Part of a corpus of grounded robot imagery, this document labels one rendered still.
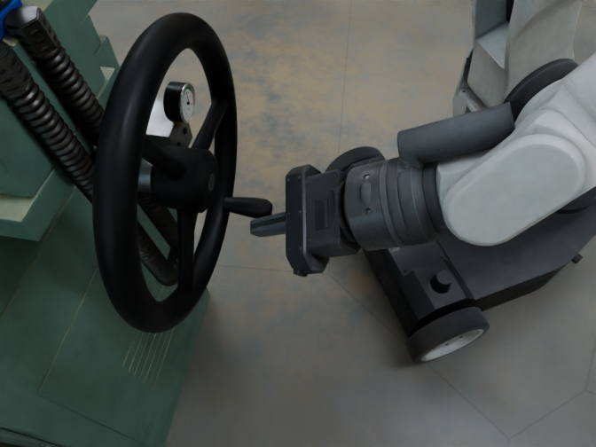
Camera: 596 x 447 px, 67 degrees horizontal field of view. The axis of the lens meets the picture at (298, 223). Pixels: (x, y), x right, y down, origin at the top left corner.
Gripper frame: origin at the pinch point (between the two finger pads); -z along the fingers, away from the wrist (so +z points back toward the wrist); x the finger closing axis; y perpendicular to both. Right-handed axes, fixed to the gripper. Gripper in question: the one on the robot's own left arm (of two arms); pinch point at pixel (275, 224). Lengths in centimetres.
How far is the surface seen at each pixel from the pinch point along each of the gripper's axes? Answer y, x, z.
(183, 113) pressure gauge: -2.4, 21.5, -19.0
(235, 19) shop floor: -85, 126, -79
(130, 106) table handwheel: 25.0, 1.2, 5.8
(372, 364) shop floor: -70, -18, -18
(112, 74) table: 19.1, 11.3, -5.6
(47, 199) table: 23.1, -2.3, -6.0
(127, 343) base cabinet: -9.8, -12.6, -36.7
